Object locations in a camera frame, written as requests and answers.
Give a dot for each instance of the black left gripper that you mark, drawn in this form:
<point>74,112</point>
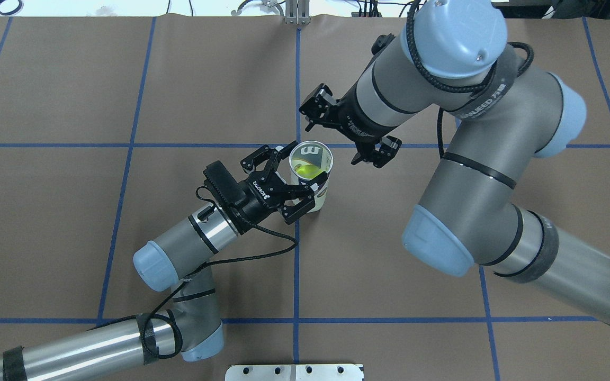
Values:
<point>256,198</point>

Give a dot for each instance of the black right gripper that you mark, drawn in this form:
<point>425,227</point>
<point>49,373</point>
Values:
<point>357,119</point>

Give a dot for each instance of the tennis ball with Wilson logo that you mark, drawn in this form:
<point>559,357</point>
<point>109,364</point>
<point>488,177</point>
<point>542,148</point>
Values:
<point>307,171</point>

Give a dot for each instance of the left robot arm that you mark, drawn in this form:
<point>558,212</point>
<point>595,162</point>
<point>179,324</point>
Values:
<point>290,181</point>

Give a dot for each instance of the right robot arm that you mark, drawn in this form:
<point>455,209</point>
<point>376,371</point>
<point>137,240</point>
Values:
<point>455,55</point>

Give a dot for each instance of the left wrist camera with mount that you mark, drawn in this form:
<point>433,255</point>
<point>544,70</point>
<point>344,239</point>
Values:
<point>223,187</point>

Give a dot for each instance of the aluminium frame post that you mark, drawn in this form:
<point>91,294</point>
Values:
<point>297,12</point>

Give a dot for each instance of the white camera stand base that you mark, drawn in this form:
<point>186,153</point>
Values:
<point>296,372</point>

